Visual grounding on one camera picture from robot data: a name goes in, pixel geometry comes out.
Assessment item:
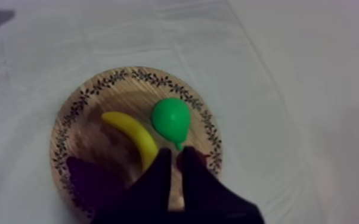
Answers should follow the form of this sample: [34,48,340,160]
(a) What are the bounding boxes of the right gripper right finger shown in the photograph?
[176,146,265,224]

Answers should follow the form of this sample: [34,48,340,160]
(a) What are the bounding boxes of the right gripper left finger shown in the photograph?
[91,148,177,224]

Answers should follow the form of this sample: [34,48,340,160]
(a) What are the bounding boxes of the yellow toy banana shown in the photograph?
[101,111,160,173]

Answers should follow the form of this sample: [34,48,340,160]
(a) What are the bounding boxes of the round wooden board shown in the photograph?
[49,66,224,223]

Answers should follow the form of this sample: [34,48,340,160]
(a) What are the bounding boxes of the purple toy grapes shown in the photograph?
[66,156,130,214]

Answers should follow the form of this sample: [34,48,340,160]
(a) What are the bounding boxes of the green toy pear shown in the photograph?
[151,97,192,151]

